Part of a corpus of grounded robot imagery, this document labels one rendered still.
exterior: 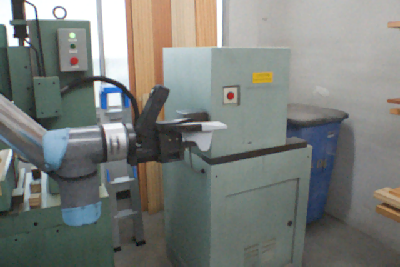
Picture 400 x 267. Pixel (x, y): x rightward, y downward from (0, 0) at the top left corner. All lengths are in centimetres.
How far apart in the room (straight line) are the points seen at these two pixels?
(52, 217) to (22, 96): 50
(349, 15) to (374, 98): 65
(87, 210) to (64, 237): 81
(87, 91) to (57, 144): 80
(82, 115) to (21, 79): 27
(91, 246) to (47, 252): 17
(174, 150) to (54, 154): 23
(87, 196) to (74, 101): 79
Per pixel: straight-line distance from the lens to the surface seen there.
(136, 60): 276
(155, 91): 66
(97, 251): 153
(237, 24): 338
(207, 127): 65
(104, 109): 224
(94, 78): 135
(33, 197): 144
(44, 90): 131
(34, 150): 74
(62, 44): 132
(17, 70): 143
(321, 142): 245
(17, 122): 74
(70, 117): 141
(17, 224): 143
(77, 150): 62
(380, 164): 260
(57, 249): 150
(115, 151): 63
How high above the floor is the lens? 140
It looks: 12 degrees down
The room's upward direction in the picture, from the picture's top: straight up
